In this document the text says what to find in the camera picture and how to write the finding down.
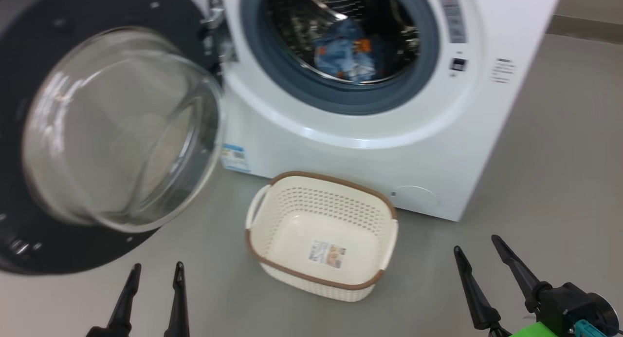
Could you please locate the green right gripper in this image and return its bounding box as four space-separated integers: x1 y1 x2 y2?
454 235 555 337

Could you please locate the basket product label sticker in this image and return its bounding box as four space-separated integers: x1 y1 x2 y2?
308 240 347 269

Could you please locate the black round washer door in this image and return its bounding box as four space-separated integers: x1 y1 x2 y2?
0 0 229 275

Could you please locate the grey instruction sticker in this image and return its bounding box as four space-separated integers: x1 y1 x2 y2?
438 0 467 44

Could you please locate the blue energy label sticker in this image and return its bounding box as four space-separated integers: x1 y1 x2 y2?
220 143 252 173

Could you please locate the cream perforated laundry basket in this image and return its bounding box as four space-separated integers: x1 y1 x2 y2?
245 170 400 302

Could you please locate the white washing machine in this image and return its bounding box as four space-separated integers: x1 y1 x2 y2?
183 0 565 222

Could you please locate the blue cartoon print garment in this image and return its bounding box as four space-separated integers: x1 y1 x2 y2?
314 19 373 82

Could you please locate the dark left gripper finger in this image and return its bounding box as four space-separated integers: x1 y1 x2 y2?
86 263 142 337
164 262 191 337

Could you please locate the teal cable connector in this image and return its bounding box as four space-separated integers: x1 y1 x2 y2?
573 320 609 337

